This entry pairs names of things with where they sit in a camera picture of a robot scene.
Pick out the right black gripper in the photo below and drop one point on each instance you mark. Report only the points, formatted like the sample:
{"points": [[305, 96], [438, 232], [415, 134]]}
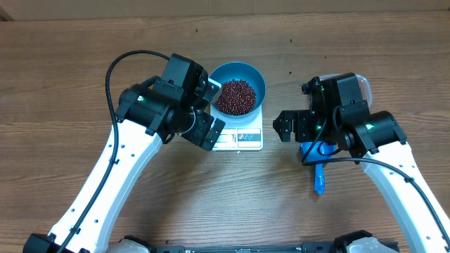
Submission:
{"points": [[301, 122]]}

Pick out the red beans in bowl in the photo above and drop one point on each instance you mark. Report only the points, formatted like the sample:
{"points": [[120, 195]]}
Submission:
{"points": [[237, 98]]}

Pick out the white digital kitchen scale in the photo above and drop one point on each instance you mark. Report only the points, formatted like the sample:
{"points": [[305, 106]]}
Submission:
{"points": [[241, 133]]}

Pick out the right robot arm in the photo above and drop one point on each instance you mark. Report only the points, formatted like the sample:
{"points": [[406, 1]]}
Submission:
{"points": [[377, 143]]}

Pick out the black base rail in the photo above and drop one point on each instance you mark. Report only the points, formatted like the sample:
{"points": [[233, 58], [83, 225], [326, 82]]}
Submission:
{"points": [[130, 243]]}

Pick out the clear plastic container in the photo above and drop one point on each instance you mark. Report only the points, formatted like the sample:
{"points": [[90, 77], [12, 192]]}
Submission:
{"points": [[364, 85]]}

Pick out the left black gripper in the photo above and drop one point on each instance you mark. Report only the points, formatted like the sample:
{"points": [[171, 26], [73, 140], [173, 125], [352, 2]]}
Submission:
{"points": [[198, 135]]}

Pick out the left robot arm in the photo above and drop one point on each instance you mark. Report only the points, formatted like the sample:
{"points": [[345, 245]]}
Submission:
{"points": [[148, 115]]}

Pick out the teal bowl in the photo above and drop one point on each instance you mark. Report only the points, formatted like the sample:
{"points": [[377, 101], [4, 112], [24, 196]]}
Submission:
{"points": [[242, 71]]}

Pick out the blue plastic scoop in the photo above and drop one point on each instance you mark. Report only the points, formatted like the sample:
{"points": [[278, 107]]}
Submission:
{"points": [[320, 151]]}

